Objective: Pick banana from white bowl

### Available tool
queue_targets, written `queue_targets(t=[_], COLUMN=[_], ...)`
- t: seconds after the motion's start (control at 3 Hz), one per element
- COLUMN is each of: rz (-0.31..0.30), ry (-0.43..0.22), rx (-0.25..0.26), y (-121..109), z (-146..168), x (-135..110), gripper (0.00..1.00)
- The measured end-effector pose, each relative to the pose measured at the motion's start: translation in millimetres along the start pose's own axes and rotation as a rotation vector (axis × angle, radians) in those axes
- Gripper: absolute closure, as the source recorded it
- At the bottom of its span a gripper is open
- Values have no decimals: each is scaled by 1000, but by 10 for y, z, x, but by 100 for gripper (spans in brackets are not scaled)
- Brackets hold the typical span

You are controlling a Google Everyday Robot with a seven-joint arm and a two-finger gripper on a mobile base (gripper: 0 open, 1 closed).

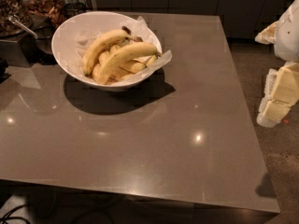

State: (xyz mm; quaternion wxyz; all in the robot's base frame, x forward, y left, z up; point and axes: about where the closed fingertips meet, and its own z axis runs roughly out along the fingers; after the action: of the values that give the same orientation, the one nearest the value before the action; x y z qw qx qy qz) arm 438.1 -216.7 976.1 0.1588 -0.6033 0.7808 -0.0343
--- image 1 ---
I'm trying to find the yellow banana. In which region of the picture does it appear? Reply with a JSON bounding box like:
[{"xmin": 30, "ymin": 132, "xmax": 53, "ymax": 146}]
[
  {"xmin": 92, "ymin": 53, "xmax": 158, "ymax": 80},
  {"xmin": 82, "ymin": 29, "xmax": 133, "ymax": 76},
  {"xmin": 93, "ymin": 42, "xmax": 161, "ymax": 85}
]

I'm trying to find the white paper bowl liner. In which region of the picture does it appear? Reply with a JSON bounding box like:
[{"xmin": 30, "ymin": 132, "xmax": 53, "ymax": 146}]
[{"xmin": 70, "ymin": 14, "xmax": 172, "ymax": 91}]

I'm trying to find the glass jar with granola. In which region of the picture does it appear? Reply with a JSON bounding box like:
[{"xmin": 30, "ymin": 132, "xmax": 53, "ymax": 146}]
[{"xmin": 0, "ymin": 0, "xmax": 32, "ymax": 37}]

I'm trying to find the black floor cable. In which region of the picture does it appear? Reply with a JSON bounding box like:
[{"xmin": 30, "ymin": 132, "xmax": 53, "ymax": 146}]
[{"xmin": 0, "ymin": 203, "xmax": 32, "ymax": 224}]

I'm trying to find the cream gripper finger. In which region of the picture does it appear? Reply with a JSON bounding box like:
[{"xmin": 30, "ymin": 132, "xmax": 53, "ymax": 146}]
[{"xmin": 256, "ymin": 98, "xmax": 291, "ymax": 128}]

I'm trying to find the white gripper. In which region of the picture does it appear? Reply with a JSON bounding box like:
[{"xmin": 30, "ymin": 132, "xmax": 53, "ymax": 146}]
[{"xmin": 255, "ymin": 0, "xmax": 299, "ymax": 106}]

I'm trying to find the white ceramic bowl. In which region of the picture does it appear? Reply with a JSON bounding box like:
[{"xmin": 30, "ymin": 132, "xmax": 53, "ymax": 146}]
[{"xmin": 51, "ymin": 11, "xmax": 162, "ymax": 92}]

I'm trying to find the metal scoop handle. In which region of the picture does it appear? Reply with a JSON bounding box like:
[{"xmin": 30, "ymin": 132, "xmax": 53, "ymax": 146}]
[{"xmin": 8, "ymin": 15, "xmax": 38, "ymax": 39}]

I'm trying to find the glass jar with nuts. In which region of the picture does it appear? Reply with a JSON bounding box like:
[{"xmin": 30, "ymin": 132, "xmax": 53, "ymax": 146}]
[{"xmin": 24, "ymin": 0, "xmax": 66, "ymax": 27}]

